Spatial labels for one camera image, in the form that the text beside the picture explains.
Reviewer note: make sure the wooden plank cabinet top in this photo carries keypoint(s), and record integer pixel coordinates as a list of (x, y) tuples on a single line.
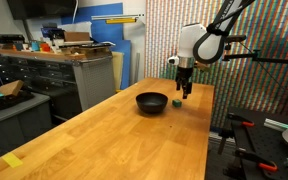
[(34, 54)]

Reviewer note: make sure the black tray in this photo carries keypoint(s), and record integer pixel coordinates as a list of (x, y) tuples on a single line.
[(7, 101)]

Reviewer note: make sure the dark grey drawer cabinet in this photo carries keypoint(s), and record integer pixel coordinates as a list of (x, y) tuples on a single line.
[(34, 76)]

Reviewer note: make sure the beige foam board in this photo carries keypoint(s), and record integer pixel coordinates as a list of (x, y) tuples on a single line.
[(117, 70)]

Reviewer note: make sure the blue board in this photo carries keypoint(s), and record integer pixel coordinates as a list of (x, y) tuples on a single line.
[(109, 33)]

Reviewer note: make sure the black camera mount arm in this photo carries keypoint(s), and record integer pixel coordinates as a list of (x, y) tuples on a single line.
[(267, 59)]

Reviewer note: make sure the grey perforated panel cabinet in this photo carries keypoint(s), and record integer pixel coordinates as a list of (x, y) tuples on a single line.
[(95, 83)]

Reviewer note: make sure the black perforated breadboard table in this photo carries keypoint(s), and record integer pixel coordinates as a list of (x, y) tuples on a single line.
[(270, 143)]

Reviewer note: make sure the brown cardboard box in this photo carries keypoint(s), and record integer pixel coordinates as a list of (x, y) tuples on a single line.
[(77, 36)]

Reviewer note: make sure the green block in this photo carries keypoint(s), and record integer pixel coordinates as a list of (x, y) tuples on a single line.
[(176, 103)]

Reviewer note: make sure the teal small cup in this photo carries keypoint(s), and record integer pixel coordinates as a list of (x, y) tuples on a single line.
[(35, 46)]

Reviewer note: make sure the grey metal pole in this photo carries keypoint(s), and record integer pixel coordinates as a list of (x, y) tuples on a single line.
[(137, 68)]

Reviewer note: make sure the black wall monitor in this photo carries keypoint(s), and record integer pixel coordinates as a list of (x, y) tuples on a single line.
[(40, 8)]

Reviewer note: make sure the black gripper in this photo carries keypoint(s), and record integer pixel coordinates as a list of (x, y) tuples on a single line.
[(185, 75)]

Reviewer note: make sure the black stereo camera bar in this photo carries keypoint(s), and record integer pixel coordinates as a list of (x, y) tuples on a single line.
[(237, 38)]

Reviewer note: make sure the yellow level bar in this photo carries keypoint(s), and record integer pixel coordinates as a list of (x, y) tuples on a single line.
[(120, 20)]

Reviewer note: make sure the multicolour patterned backdrop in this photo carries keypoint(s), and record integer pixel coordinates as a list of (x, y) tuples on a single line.
[(160, 40)]

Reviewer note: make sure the orange small container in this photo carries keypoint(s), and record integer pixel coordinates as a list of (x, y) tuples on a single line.
[(45, 47)]

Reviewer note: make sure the white wall rail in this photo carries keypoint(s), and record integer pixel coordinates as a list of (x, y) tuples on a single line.
[(117, 16)]

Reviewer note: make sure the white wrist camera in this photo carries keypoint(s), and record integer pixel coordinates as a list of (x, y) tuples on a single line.
[(173, 60)]

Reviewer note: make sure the yellow tape piece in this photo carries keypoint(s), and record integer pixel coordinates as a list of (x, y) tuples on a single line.
[(12, 160)]

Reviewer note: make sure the silver aluminium extrusion bar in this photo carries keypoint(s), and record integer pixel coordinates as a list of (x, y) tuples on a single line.
[(275, 124)]

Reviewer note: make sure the light wooden block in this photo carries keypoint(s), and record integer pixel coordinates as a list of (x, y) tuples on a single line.
[(10, 88)]

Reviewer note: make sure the grey plastic storage bin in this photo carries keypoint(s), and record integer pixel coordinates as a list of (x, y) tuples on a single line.
[(17, 123)]

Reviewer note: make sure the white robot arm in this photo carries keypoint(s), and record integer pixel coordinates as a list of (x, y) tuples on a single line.
[(187, 40)]

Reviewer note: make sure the black bowl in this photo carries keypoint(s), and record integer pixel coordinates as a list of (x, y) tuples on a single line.
[(151, 104)]

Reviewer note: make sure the black sensor bar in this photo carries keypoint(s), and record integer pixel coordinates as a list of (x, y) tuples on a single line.
[(8, 38)]

